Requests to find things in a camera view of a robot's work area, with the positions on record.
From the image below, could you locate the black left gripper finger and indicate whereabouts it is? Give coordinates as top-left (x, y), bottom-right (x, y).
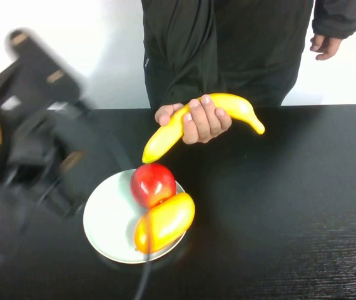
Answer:
top-left (6, 28), bottom-right (83, 103)
top-left (48, 101), bottom-right (103, 219)

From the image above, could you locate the red apple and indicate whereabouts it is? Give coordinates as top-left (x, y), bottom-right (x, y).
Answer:
top-left (130, 162), bottom-right (177, 209)

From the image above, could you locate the person right hand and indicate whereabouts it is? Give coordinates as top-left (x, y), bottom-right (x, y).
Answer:
top-left (155, 94), bottom-right (233, 145)

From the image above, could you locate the orange yellow mango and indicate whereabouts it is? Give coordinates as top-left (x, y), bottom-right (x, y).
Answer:
top-left (133, 192), bottom-right (196, 254)

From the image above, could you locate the person left hand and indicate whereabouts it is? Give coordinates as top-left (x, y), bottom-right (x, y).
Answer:
top-left (309, 33), bottom-right (343, 61)

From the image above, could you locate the person left forearm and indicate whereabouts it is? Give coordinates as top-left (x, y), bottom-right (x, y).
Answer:
top-left (311, 0), bottom-right (356, 40)

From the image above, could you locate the person right forearm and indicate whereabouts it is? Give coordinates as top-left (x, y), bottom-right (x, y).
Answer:
top-left (161, 0), bottom-right (228, 106)

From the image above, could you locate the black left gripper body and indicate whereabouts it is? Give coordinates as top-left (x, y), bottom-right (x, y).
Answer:
top-left (0, 59), bottom-right (72, 185)

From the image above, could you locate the pale grey round plate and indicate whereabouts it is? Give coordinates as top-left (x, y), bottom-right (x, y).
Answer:
top-left (83, 168), bottom-right (187, 265)

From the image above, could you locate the yellow plastic banana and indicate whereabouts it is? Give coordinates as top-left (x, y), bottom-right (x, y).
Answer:
top-left (141, 92), bottom-right (265, 164)

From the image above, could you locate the thin black cable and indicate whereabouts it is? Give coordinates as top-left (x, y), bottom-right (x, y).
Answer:
top-left (133, 215), bottom-right (154, 300)

